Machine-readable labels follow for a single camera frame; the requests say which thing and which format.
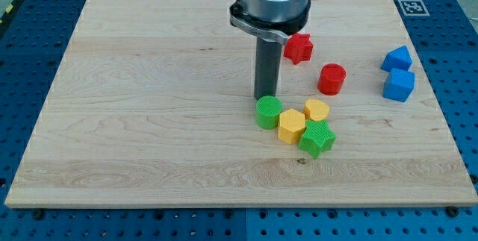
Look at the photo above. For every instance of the light wooden board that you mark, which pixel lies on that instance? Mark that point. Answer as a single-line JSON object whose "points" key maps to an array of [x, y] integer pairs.
{"points": [[152, 107]]}

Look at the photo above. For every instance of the green cylinder block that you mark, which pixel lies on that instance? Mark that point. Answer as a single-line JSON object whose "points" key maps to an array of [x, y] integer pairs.
{"points": [[268, 109]]}

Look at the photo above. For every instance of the blue triangular prism block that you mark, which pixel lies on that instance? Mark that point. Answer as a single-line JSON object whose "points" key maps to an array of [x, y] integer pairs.
{"points": [[398, 58]]}

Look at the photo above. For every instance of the black silver tool flange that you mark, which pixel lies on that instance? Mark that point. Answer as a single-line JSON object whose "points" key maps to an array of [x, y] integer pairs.
{"points": [[278, 32]]}

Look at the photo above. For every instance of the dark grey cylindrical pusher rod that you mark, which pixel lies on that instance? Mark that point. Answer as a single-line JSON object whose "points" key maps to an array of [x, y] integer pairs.
{"points": [[267, 62]]}

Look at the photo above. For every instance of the red star block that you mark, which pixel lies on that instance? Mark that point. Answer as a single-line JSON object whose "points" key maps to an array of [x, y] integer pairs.
{"points": [[299, 48]]}

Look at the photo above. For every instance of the yellow heart block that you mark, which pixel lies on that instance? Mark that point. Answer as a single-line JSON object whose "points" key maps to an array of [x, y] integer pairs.
{"points": [[316, 110]]}

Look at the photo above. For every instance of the red cylinder block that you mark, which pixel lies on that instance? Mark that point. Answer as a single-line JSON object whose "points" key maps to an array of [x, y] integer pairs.
{"points": [[332, 77]]}

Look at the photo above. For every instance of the yellow hexagon block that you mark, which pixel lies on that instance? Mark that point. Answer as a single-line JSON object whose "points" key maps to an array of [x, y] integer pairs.
{"points": [[291, 126]]}

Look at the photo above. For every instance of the green star block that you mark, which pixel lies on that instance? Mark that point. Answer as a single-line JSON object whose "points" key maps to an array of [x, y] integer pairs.
{"points": [[317, 138]]}

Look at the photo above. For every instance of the blue cube block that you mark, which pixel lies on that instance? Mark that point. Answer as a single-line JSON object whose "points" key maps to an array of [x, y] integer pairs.
{"points": [[399, 85]]}

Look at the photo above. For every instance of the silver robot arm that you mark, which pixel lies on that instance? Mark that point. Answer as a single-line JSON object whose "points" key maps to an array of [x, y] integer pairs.
{"points": [[273, 10]]}

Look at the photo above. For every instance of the white fiducial marker tag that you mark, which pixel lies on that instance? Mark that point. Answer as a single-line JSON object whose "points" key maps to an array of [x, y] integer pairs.
{"points": [[413, 8]]}

